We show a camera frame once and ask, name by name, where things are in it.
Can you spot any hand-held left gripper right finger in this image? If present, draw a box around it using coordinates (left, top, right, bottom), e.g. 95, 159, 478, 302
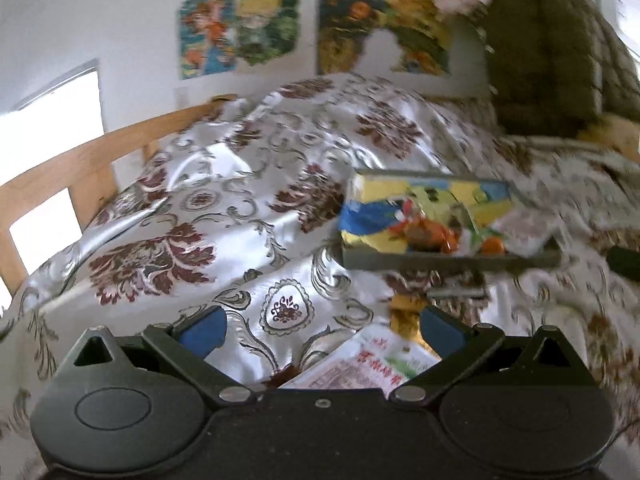
390, 305, 583, 407

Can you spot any grey shallow tray box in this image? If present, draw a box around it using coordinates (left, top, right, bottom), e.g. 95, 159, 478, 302
340, 169, 564, 272

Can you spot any blond figure cartoon poster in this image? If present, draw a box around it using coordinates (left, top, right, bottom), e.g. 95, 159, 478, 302
234, 0, 302, 67

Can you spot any gold foil snack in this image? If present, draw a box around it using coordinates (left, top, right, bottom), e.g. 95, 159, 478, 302
387, 292, 427, 347

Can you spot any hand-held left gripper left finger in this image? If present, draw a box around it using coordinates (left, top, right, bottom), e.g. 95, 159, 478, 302
64, 305, 257, 407

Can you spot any torn tree painting poster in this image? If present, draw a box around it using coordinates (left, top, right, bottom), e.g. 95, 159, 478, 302
316, 0, 452, 77

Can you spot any floral satin bed cover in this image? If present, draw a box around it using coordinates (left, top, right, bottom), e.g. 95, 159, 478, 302
0, 72, 640, 480

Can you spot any wooden bed frame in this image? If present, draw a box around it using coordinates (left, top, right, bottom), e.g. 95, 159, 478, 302
0, 94, 237, 297

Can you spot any white red-print snack packet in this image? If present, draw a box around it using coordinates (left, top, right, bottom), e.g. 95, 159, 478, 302
492, 207, 557, 257
280, 325, 442, 397

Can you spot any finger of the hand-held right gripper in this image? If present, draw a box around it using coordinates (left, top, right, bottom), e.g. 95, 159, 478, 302
606, 246, 640, 282

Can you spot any olive quilted jacket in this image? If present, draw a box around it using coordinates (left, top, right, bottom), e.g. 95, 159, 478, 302
482, 0, 640, 137

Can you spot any orange-haired figure cartoon poster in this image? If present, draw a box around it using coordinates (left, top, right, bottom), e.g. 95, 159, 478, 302
179, 0, 240, 81

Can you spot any cartoon drawing paper liner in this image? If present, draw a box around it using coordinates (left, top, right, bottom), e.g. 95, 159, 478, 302
341, 175, 512, 252

